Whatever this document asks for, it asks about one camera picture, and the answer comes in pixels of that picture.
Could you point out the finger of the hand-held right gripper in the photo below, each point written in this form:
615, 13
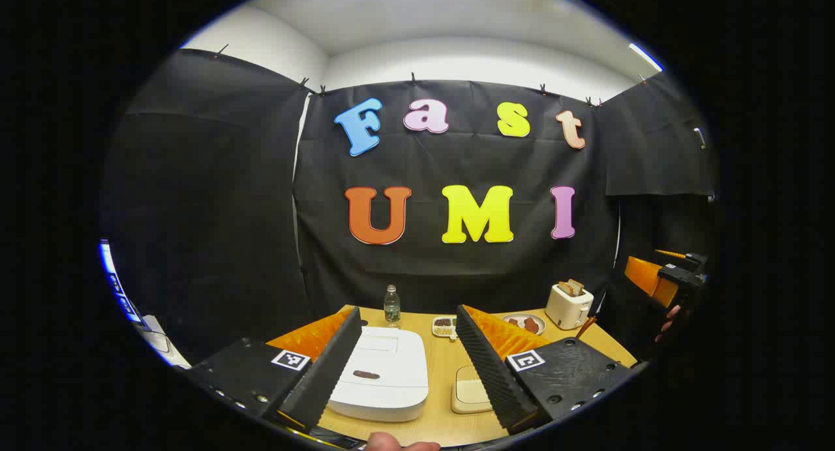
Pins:
646, 278
668, 253

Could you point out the brown wooden spoon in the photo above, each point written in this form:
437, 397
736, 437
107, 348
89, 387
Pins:
585, 327

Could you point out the computer monitor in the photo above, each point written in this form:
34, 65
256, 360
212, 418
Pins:
117, 284

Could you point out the white side table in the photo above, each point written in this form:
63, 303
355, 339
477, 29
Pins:
163, 343

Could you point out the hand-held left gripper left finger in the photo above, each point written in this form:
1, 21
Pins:
329, 373

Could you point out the black backdrop cloth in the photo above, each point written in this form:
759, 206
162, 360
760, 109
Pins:
424, 160

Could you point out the toast bread slice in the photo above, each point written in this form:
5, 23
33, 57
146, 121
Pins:
564, 288
576, 286

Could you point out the white divided grain tray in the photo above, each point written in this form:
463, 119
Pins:
444, 327

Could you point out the clear plastic container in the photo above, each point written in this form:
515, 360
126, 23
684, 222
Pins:
471, 391

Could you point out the small ceiling light panel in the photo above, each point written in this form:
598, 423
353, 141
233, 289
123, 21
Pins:
646, 57

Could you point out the clear plastic water bottle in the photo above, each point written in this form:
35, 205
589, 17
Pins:
392, 307

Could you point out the white round plate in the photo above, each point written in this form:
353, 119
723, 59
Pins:
525, 329

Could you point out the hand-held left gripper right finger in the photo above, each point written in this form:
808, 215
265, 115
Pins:
489, 373

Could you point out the white toaster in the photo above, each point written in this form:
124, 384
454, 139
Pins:
569, 311

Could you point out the white rice cooker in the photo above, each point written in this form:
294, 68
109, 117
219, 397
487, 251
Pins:
391, 392

